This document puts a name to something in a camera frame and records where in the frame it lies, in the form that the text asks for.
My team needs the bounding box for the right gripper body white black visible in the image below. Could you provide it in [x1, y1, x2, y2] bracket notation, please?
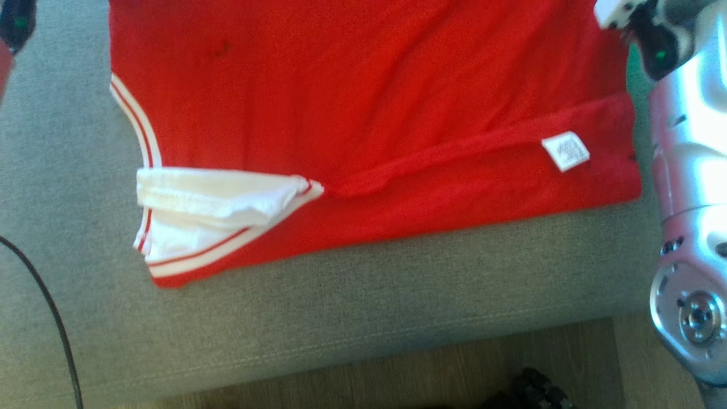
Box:
[594, 0, 705, 82]

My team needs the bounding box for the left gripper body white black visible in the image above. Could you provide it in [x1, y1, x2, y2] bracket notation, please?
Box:
[0, 0, 37, 56]

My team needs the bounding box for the red shirt with white sleeves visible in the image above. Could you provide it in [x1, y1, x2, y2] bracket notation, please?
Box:
[108, 0, 643, 289]

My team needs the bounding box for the grey sofa seat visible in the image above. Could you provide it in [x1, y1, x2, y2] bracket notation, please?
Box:
[0, 0, 666, 408]

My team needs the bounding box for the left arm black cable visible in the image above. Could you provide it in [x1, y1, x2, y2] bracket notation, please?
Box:
[0, 236, 84, 409]

